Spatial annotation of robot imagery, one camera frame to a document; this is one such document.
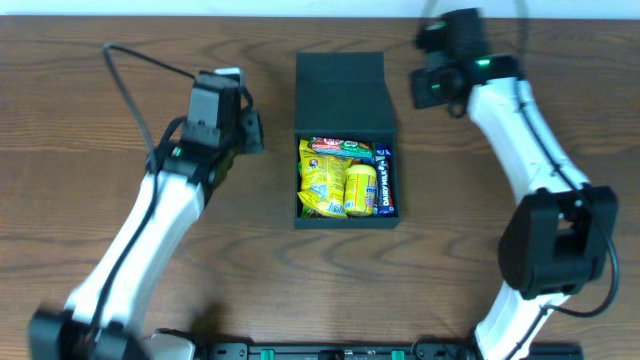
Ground black open box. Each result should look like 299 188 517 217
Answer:
293 52 401 230

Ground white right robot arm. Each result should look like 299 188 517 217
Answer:
410 8 620 359

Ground green Haribo gummy bag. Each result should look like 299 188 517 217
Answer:
297 163 321 219

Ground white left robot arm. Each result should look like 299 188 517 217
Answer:
27 68 263 359

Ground red green snack pack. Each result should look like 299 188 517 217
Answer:
309 137 373 160

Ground blue Dairy Milk chocolate bar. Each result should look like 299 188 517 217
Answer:
374 143 395 217

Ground yellow candy bottle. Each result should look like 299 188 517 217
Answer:
344 164 377 217

